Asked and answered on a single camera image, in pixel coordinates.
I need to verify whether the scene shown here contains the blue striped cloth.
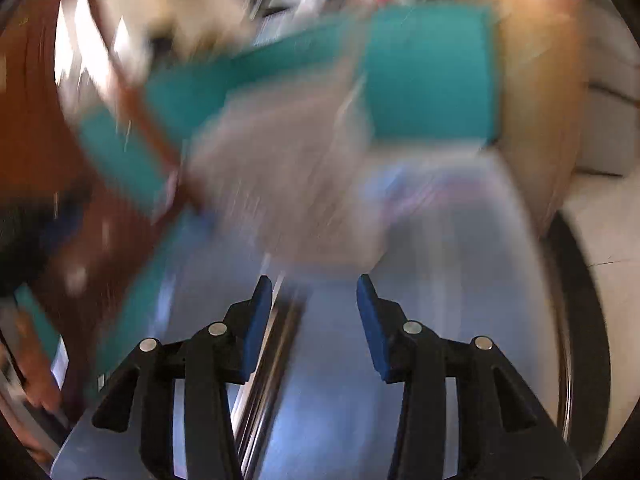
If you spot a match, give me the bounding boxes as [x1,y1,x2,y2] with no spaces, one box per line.
[50,160,561,480]

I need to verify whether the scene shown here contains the white plastic utensil holder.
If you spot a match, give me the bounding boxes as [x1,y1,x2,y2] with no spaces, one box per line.
[190,75,391,271]

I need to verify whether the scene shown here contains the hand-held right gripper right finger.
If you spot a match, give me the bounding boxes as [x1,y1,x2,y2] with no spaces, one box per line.
[356,274,543,480]

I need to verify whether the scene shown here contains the teal lower kitchen cabinets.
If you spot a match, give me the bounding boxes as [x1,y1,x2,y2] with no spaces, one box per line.
[80,5,501,211]

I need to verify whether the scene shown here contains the wood framed glass door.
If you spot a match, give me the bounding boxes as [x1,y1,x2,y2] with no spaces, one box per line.
[495,0,588,221]

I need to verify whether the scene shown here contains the grey refrigerator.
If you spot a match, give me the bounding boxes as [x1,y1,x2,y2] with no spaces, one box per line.
[585,5,640,178]

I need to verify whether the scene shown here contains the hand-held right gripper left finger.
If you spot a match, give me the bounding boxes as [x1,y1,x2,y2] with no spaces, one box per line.
[91,275,274,480]

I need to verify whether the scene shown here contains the carved wooden chair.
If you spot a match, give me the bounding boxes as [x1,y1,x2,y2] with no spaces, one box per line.
[0,0,206,411]

